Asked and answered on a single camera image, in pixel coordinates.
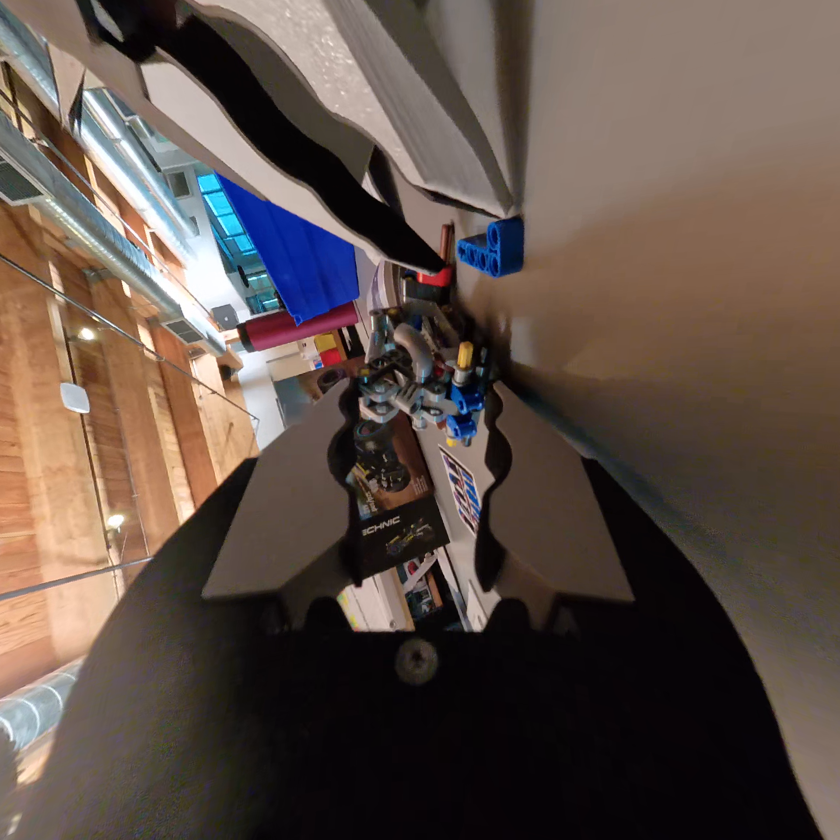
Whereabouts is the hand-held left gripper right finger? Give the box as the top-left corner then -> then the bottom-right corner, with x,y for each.
474,382 -> 636,626

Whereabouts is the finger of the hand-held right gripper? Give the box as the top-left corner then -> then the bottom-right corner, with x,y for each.
190,0 -> 529,223
49,16 -> 457,277

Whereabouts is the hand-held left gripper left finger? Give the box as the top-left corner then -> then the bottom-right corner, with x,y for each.
201,387 -> 363,602

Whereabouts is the partly built lego vehicle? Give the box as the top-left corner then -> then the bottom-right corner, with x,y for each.
357,223 -> 500,448

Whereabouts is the thick blue angled lego beam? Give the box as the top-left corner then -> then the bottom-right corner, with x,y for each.
456,217 -> 526,278

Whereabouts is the lego sticker sheet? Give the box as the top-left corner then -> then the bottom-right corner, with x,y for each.
438,446 -> 483,538

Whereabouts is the lego set cardboard box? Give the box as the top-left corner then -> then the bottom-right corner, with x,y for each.
341,420 -> 454,588

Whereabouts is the blue storage bin white tag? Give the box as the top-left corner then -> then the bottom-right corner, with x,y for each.
217,174 -> 361,326

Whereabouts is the maroon roll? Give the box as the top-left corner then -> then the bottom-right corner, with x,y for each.
235,303 -> 361,353

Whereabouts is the silver ventilation duct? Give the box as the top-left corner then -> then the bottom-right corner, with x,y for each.
0,661 -> 86,756
0,0 -> 227,358

